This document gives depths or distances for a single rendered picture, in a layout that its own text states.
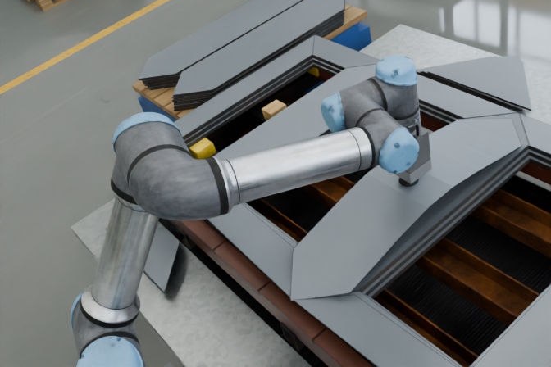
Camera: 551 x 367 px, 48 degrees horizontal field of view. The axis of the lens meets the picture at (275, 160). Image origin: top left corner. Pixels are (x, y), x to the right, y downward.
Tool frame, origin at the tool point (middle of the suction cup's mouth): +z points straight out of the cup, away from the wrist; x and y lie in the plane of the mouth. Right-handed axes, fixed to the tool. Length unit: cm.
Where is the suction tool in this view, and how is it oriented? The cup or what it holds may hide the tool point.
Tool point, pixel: (408, 183)
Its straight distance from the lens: 141.4
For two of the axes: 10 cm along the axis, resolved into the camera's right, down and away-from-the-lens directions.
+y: -5.7, -4.2, 7.1
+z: 2.2, 7.5, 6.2
